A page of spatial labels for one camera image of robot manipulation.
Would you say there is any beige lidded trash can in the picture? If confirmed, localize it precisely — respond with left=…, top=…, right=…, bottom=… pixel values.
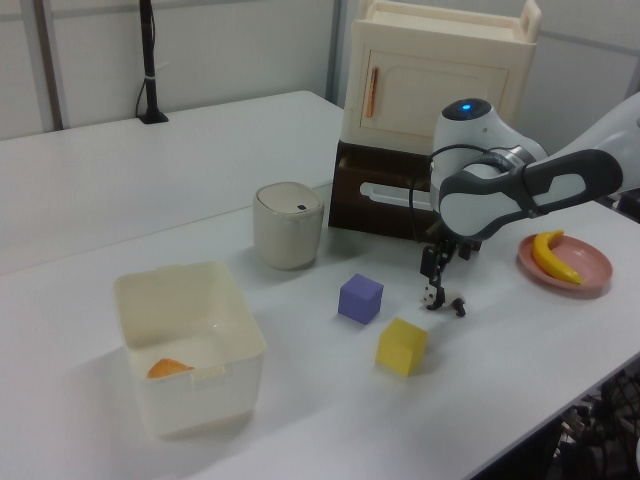
left=252, top=182, right=325, bottom=271

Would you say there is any yellow toy banana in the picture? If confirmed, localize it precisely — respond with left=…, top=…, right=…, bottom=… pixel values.
left=530, top=229, right=584, bottom=286

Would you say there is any orange toy piece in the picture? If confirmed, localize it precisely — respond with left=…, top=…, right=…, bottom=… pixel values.
left=146, top=357, right=196, bottom=380

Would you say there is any purple foam cube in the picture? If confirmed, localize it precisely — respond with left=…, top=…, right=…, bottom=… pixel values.
left=337, top=272, right=385, bottom=326

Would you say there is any yellow foam cube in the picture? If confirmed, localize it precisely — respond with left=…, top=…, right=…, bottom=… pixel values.
left=375, top=317, right=430, bottom=377

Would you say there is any cream plastic storage cabinet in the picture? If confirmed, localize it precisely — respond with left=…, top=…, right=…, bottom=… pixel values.
left=341, top=0, right=542, bottom=152

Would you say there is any dark wooden drawer cabinet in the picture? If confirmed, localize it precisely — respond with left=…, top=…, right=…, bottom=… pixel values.
left=335, top=135, right=439, bottom=167

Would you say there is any pink plate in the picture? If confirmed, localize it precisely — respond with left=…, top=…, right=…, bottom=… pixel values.
left=517, top=234, right=614, bottom=299

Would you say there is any cream plastic open bin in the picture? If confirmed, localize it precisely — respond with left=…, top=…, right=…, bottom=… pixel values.
left=112, top=260, right=267, bottom=440

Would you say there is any black pole stand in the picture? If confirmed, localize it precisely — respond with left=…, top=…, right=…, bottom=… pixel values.
left=135, top=0, right=170, bottom=125

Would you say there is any small panda toy figure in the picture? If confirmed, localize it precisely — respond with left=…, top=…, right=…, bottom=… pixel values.
left=419, top=284, right=468, bottom=318

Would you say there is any wooden drawer with white handle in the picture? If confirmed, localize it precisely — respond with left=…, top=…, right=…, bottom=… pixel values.
left=327, top=152, right=484, bottom=251

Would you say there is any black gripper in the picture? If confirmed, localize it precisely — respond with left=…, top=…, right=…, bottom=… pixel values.
left=419, top=219, right=484, bottom=311

